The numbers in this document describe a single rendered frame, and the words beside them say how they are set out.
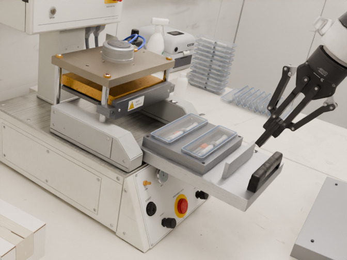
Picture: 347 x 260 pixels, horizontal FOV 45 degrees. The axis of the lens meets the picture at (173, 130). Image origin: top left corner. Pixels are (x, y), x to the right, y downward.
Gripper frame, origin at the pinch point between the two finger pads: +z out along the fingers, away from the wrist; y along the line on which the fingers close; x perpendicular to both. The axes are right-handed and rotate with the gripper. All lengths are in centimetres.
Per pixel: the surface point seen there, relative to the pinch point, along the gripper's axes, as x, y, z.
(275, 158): 5.0, 4.3, 5.9
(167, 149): -8.3, -13.6, 15.9
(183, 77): 64, -46, 37
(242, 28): 240, -92, 59
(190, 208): 6.5, -2.8, 35.0
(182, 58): 92, -62, 44
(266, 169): -1.4, 4.9, 6.2
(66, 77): -9, -45, 22
